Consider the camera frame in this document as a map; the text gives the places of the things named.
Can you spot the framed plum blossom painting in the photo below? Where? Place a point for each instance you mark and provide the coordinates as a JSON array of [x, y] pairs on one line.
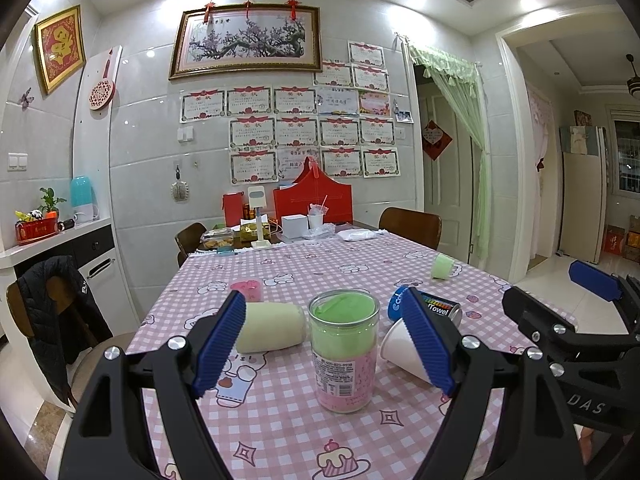
[[245, 42]]

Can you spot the white door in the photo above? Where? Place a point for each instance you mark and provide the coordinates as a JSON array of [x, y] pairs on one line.
[[450, 200]]

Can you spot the white cabinet with black drawers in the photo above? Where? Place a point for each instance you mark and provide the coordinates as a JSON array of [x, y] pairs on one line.
[[95, 270]]

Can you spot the teal white humidifier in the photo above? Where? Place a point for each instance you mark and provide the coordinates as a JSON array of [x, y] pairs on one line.
[[82, 197]]

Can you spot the white refrigerator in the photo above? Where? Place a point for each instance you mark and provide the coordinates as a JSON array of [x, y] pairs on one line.
[[582, 192]]

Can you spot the white paper cup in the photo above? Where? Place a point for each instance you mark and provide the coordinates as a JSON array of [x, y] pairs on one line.
[[397, 350]]

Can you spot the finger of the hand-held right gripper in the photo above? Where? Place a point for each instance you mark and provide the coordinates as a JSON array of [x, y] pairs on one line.
[[530, 307], [595, 280]]

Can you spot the clear plastic food container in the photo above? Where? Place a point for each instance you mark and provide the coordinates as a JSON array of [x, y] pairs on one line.
[[218, 240]]

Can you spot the blue towel pack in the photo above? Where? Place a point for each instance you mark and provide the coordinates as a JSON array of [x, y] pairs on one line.
[[440, 306]]

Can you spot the clear jar green pink contents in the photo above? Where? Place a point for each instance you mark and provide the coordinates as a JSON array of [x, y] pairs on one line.
[[342, 355]]

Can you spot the small red box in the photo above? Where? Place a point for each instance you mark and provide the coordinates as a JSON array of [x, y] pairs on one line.
[[234, 210]]

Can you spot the group of wall certificates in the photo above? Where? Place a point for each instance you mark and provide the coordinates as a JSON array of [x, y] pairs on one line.
[[300, 135]]

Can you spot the white square box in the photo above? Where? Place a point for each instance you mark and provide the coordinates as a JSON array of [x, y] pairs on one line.
[[295, 226]]

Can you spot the gold framed red calligraphy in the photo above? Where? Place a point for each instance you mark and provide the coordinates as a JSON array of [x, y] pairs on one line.
[[59, 47]]

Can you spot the small potted plant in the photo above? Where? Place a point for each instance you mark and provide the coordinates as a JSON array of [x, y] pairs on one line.
[[48, 202]]

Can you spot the cardboard boxes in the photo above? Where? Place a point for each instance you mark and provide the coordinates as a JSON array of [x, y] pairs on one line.
[[620, 240]]

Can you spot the red diamond door decoration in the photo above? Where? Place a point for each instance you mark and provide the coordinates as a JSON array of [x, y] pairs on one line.
[[436, 139]]

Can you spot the round red hanging ornament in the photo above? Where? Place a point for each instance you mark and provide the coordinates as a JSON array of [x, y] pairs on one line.
[[102, 92]]

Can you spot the white double wall switch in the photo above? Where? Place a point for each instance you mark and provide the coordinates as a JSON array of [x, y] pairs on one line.
[[19, 161]]

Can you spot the cream rolled towel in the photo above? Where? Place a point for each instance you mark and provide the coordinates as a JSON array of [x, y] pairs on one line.
[[275, 327]]

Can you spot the butterfly wall decal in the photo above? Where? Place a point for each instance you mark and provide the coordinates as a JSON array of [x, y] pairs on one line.
[[26, 97]]

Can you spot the snack jar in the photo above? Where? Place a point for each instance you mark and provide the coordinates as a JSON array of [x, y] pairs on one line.
[[248, 232]]

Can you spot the black jacket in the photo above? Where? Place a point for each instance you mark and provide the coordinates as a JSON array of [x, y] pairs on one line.
[[55, 325]]

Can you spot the pink cup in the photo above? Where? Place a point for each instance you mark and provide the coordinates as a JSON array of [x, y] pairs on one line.
[[247, 287]]

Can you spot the brown dining chair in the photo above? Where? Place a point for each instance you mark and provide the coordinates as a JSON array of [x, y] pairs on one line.
[[190, 242], [410, 227]]

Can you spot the wooden chair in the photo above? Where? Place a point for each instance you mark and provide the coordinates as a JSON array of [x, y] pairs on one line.
[[15, 310]]

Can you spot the white desk stand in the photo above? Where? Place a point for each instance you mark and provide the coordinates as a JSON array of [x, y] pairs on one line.
[[257, 220]]

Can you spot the hanging brush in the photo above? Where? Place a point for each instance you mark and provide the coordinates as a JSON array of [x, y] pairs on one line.
[[178, 189]]

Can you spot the white cup with straws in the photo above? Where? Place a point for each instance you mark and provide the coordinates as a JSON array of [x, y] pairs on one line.
[[316, 219]]

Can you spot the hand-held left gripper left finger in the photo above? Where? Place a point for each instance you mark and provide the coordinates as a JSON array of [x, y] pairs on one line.
[[220, 347]]

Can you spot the green sheer curtain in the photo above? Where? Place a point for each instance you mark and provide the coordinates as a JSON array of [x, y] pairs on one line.
[[467, 140]]

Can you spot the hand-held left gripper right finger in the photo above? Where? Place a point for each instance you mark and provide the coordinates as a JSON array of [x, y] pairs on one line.
[[427, 345]]

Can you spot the large red gift box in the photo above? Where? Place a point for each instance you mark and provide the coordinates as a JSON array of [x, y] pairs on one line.
[[312, 200]]

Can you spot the green cup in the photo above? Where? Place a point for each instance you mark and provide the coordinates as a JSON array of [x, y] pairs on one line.
[[442, 266]]

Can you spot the white plastic bag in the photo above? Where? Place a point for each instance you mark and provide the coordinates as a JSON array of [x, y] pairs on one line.
[[357, 234]]

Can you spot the red tin box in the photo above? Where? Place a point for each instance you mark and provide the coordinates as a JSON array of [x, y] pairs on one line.
[[32, 232]]

